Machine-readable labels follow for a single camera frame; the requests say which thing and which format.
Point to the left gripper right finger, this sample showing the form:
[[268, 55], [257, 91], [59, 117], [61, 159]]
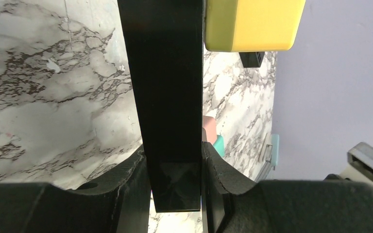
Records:
[[233, 203]]

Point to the black power strip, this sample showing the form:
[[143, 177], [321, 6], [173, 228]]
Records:
[[164, 45], [252, 59]]

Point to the teal plug adapter round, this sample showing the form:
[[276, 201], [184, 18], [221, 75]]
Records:
[[219, 146]]

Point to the light blue small device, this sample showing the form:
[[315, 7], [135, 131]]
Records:
[[271, 153]]

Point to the yellow plug adapter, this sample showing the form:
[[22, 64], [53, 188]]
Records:
[[251, 25]]

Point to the pink plug adapter round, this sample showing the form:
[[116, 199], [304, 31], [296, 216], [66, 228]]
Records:
[[209, 132]]

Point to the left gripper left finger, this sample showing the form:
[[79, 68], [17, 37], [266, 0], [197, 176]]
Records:
[[117, 201]]

